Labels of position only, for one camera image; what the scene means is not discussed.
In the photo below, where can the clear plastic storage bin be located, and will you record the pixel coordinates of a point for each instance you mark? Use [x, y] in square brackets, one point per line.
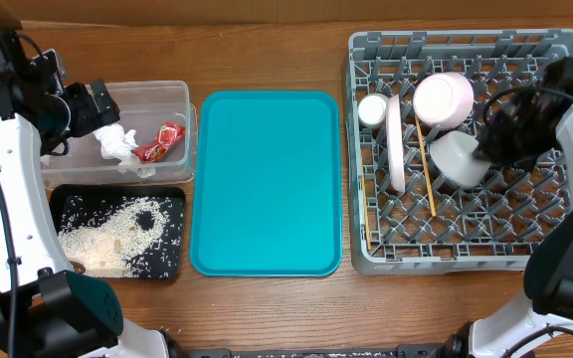
[144, 107]

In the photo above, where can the red foil snack wrapper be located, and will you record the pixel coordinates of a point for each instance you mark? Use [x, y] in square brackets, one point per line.
[167, 136]

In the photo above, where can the teal serving tray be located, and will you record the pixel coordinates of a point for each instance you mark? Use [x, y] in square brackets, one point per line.
[268, 196]

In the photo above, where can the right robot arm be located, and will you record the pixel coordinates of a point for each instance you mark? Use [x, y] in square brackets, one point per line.
[544, 309]

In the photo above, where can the grey bowl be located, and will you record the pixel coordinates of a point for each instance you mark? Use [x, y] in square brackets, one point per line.
[453, 156]

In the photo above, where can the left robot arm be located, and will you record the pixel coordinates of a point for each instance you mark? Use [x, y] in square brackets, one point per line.
[47, 309]

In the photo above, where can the large white plate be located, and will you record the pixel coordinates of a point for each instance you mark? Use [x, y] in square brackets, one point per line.
[395, 148]

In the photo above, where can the small pink bowl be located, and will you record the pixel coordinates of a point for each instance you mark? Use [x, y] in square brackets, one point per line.
[444, 99]

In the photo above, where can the black plastic tray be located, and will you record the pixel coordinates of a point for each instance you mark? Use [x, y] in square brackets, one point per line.
[55, 204]

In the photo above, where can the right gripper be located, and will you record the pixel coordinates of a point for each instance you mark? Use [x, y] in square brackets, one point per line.
[507, 137]

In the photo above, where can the rice and food scraps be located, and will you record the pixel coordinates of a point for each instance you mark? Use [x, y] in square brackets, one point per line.
[117, 233]

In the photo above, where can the grey dishwasher rack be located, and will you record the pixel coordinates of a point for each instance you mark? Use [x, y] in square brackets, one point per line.
[495, 225]

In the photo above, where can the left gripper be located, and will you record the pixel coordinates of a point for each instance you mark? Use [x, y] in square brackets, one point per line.
[92, 117]

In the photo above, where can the white napkin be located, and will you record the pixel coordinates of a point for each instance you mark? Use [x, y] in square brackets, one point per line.
[116, 143]

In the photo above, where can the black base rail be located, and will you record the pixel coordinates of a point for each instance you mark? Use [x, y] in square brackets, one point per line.
[401, 351]

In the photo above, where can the cream ceramic cup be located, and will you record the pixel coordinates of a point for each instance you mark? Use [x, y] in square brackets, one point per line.
[372, 110]

